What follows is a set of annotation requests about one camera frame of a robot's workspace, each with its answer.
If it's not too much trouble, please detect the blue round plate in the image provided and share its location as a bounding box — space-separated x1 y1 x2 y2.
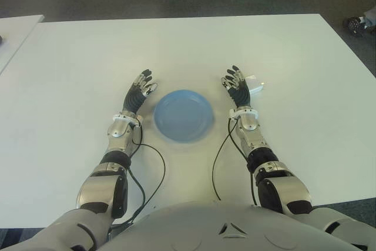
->
153 88 216 143

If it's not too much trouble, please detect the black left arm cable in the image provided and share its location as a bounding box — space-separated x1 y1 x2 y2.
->
110 121 167 230

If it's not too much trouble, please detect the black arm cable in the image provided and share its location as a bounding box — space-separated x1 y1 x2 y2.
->
110 121 167 230
211 115 259 207

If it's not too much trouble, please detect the white side table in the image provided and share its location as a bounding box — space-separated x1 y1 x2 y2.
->
0 14 45 75

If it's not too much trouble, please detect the grey robot torso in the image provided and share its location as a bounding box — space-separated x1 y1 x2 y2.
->
96 199 368 251

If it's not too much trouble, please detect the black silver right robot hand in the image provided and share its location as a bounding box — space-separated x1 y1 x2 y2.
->
220 65 253 108

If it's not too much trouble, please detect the grey trouser leg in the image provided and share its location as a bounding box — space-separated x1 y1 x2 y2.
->
362 8 376 28

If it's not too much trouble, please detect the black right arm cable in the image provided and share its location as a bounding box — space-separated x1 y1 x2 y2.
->
211 115 259 207

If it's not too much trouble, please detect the white charger block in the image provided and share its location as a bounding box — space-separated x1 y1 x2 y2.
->
245 74 267 95

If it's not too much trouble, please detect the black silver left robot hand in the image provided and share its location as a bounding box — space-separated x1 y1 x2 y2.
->
122 68 159 115

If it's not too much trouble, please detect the black wheeled object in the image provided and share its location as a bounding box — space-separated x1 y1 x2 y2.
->
343 15 367 38

